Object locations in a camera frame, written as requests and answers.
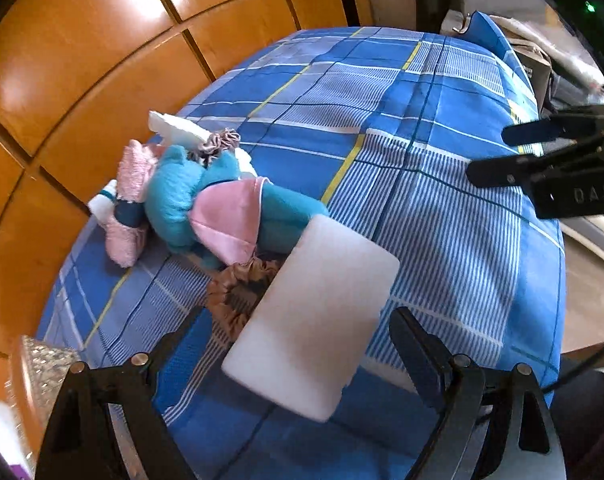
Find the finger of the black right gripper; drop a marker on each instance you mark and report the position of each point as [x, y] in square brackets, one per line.
[524, 171]
[566, 124]

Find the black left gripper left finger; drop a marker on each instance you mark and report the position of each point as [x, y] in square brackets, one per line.
[147, 389]

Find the teal plush toy pink dress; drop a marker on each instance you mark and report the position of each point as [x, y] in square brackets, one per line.
[221, 216]

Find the white foam sponge block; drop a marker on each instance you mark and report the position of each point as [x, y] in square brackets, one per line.
[307, 335]

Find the wooden wardrobe panelling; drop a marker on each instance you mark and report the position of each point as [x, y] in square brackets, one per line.
[77, 80]

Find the blue plaid bed sheet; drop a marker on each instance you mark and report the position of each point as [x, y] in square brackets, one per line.
[380, 124]

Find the white sock with teal stripe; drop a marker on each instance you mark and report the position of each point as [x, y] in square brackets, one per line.
[103, 203]

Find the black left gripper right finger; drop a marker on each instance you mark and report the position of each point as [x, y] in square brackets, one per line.
[493, 424]

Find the pink towel with label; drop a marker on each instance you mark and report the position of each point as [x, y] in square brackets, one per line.
[127, 224]

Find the brown satin scrunchie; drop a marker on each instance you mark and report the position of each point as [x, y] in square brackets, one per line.
[234, 292]

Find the ornate gold tissue box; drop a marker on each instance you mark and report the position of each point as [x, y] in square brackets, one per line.
[36, 373]

